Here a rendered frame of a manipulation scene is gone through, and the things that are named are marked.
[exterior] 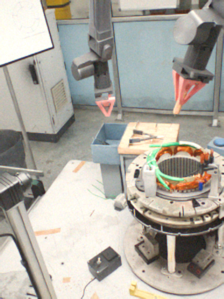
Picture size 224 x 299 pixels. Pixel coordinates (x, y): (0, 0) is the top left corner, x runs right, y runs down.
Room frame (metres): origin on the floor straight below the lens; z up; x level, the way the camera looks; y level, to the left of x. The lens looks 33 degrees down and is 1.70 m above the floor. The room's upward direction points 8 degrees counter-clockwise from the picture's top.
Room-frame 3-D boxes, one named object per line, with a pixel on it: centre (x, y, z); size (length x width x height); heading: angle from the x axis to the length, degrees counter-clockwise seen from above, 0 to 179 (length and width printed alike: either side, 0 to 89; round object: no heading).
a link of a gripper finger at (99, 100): (1.07, 0.00, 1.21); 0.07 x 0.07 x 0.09; 0
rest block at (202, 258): (0.65, -0.24, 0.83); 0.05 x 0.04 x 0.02; 127
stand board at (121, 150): (1.04, -0.15, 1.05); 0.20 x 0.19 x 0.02; 70
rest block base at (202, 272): (0.64, -0.23, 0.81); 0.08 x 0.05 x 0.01; 127
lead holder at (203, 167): (0.64, -0.23, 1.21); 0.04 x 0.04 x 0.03; 73
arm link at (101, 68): (1.09, 0.00, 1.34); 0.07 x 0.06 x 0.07; 120
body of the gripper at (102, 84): (1.09, 0.00, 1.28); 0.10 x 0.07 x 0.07; 0
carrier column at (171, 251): (0.64, -0.14, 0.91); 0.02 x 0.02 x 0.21
